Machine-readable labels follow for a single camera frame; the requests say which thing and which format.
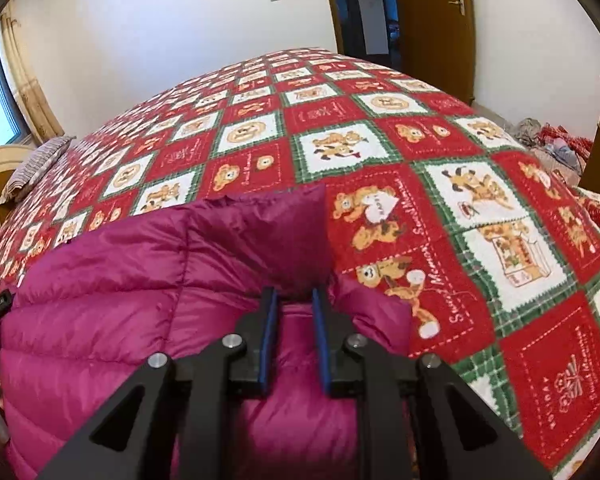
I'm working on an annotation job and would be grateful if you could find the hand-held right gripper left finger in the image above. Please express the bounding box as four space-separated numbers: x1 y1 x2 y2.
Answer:
36 286 281 480

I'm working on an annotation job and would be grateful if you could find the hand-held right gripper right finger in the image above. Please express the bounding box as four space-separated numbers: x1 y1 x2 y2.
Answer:
311 286 553 480

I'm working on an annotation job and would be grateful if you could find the purple down jacket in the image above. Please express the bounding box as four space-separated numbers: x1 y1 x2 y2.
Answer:
0 185 416 480

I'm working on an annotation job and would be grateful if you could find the pile of clothes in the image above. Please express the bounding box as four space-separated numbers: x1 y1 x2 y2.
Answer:
512 117 593 174

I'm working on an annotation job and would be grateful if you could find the cream wooden headboard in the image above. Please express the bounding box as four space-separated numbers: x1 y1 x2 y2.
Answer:
0 144 36 228

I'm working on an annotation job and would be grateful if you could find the striped pillow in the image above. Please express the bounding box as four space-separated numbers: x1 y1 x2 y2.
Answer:
0 135 77 205

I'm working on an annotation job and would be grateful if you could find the red bear-print bed sheet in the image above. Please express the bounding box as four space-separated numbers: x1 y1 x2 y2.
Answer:
0 47 600 480

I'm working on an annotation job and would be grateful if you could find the dark-framed window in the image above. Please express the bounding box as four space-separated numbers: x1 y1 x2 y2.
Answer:
0 25 26 148

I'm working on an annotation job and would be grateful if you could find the narrow beige curtain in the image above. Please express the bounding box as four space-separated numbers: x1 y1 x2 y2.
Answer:
0 2 65 145

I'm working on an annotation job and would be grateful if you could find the brown wooden door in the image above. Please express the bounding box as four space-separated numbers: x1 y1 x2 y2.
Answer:
390 0 477 103

